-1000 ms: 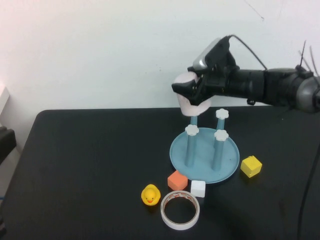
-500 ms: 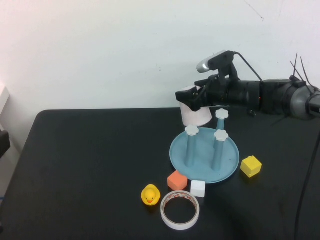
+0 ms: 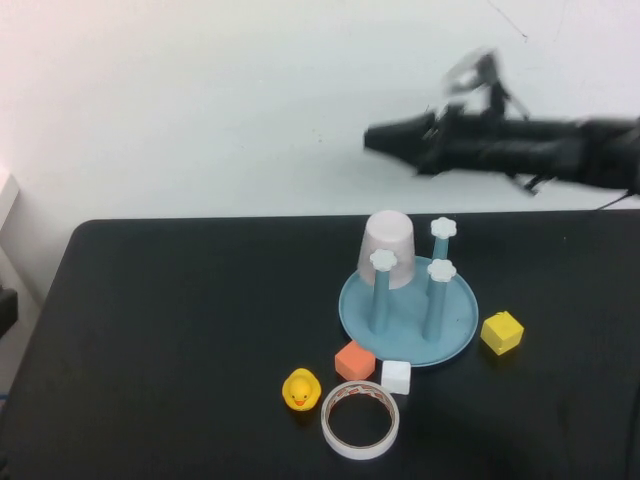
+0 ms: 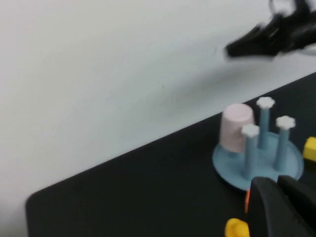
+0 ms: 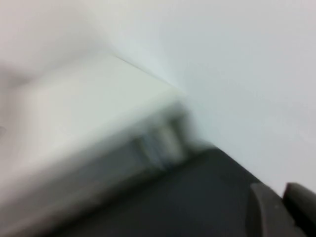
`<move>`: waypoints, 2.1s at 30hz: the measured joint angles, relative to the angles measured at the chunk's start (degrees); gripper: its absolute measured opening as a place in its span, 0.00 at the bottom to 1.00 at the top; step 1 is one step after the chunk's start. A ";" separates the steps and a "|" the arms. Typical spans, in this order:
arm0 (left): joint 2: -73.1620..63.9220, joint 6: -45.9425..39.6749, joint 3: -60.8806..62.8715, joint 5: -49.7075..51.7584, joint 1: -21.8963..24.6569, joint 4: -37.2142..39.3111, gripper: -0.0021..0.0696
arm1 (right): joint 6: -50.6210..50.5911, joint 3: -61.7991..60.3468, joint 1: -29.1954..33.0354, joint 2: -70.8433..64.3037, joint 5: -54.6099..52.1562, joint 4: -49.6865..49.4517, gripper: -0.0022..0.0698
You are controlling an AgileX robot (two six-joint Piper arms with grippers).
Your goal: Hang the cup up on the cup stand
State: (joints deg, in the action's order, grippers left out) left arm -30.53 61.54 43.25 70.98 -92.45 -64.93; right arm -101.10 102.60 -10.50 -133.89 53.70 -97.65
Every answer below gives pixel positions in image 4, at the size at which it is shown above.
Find pink plastic cup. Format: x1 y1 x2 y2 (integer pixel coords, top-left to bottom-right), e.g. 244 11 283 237
219 103 255 154

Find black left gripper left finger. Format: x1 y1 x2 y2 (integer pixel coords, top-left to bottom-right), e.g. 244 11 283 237
248 176 301 237

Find yellow rubber duck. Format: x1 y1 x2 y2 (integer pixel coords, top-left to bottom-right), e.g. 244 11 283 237
225 218 250 237

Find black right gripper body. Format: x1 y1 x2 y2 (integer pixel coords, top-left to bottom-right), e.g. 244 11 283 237
269 0 316 54

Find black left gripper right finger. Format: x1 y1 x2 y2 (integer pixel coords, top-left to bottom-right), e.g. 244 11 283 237
277 174 316 237

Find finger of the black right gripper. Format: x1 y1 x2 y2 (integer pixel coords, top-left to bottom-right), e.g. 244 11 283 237
224 24 279 62

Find yellow foam cube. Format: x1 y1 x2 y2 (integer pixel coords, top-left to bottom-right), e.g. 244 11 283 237
303 137 316 162

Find orange foam cube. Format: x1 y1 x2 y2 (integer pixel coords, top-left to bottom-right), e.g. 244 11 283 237
244 189 251 213

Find blue cup stand white caps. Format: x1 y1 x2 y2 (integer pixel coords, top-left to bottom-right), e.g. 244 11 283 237
212 96 304 193

